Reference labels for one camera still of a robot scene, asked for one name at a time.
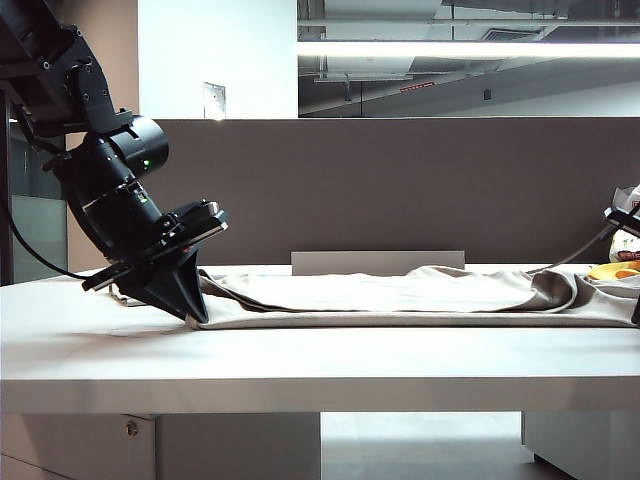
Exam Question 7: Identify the dark glass door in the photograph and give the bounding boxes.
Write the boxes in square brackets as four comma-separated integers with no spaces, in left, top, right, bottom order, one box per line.
[0,99,69,286]

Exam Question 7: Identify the long ceiling light strip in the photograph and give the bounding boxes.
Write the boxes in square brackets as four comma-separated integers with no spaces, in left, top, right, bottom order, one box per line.
[297,40,640,59]

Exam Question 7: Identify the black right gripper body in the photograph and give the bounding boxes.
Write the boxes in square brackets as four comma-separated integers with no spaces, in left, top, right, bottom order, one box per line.
[602,207,640,232]

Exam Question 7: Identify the ceiling air vent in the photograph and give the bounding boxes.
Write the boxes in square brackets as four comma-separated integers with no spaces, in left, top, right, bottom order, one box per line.
[479,26,544,43]

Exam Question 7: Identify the white pedestal cabinet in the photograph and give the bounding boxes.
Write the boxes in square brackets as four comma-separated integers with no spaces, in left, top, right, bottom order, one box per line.
[520,411,640,480]

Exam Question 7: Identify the grey fabric desk partition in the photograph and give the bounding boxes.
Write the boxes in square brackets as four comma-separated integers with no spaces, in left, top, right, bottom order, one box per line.
[147,118,640,266]

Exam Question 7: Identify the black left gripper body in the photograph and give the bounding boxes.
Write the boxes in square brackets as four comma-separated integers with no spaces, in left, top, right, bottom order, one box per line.
[81,214,230,294]

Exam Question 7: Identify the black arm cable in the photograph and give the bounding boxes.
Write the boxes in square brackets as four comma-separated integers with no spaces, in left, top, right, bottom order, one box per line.
[0,99,101,280]

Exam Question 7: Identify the yellow cloth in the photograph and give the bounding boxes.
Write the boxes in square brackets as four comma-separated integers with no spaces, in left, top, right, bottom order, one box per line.
[587,262,640,281]

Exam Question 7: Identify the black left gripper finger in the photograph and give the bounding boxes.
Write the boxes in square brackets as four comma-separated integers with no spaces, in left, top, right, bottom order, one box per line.
[164,249,210,324]
[119,267,199,321]

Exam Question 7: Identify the printed plastic snack bag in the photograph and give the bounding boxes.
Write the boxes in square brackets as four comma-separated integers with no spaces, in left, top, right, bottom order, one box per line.
[608,183,640,264]

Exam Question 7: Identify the white drawer cabinet with lock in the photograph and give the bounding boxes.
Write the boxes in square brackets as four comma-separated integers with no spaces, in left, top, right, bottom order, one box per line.
[0,412,321,480]

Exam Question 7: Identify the grey power cable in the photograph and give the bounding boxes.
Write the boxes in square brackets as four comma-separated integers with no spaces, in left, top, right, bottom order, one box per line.
[524,227,614,274]

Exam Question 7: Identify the beige T-shirt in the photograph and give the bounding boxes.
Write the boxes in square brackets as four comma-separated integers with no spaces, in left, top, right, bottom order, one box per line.
[108,265,640,331]

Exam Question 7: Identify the silver wall plate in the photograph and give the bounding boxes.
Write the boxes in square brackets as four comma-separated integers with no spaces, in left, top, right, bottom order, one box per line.
[203,81,227,122]

